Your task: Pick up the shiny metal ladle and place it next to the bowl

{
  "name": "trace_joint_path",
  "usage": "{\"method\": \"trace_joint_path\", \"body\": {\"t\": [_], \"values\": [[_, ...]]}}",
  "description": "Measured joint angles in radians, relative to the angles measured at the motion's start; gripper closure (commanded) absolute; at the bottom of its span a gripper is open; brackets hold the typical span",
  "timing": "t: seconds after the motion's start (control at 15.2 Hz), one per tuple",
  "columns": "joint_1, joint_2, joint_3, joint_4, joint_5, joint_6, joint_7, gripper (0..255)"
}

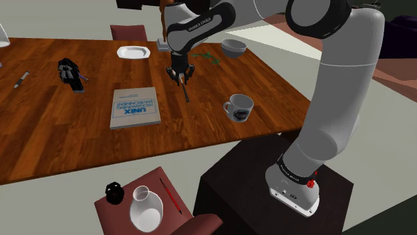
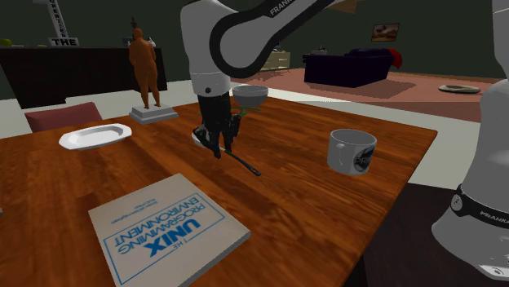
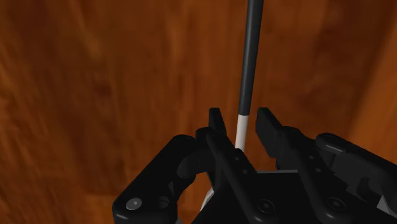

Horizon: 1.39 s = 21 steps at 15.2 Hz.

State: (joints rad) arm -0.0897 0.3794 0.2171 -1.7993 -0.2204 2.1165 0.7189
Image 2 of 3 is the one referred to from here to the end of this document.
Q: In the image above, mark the grey round floor cushion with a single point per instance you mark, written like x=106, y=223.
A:
x=459, y=89

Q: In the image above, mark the beige chest of drawers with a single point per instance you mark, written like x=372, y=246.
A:
x=276, y=60

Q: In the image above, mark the dark robot stand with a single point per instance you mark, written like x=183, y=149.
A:
x=401, y=250

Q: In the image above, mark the white mug with dark print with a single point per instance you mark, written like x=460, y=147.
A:
x=350, y=153

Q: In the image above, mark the dark sideboard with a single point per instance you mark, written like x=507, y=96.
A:
x=67, y=75

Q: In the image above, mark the white plate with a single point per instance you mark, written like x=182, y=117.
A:
x=93, y=136

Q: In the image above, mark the wooden table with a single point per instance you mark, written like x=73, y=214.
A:
x=302, y=206

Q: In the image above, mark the dark sofa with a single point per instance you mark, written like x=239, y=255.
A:
x=346, y=67

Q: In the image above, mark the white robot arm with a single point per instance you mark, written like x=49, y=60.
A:
x=204, y=43

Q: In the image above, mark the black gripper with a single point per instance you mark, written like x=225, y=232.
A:
x=214, y=111

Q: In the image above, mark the wall picture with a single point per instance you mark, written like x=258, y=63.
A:
x=385, y=32

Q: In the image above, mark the grey book with blue print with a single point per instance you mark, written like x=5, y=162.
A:
x=167, y=238

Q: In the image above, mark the grey bowl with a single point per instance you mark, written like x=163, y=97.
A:
x=249, y=94

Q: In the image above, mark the orange human figure statue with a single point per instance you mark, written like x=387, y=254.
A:
x=144, y=63

